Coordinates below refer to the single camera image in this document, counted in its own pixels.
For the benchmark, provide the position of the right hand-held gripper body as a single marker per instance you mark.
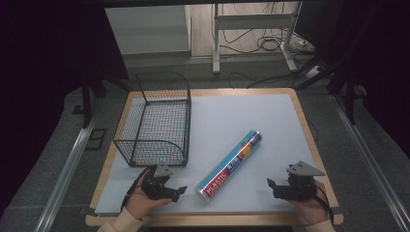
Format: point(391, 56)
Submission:
point(299, 190)

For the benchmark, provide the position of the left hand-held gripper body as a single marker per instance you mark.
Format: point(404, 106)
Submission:
point(158, 188)

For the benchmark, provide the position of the blue foil roll box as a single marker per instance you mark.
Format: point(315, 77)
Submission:
point(230, 166)

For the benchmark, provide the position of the person's right hand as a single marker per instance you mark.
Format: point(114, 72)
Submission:
point(314, 208)

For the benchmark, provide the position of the person's left hand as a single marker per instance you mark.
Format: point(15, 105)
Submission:
point(140, 204)

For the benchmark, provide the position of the light blue table mat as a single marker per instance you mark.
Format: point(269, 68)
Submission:
point(245, 112)

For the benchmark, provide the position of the black floor plate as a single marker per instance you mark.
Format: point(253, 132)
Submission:
point(96, 139)

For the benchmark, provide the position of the black metal stand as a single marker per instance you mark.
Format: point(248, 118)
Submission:
point(349, 96)
point(86, 103)

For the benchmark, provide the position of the white power strip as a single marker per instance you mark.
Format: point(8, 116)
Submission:
point(314, 71)
point(306, 44)

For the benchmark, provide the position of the dark curtain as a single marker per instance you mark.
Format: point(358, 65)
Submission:
point(383, 64)
point(42, 64)

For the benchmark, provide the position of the white cabinet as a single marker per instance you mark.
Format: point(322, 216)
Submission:
point(148, 29)

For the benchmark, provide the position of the aluminium floor rail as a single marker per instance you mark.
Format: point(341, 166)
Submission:
point(69, 164)
point(370, 161)

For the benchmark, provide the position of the white desk frame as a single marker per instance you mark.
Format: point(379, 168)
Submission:
point(254, 21)

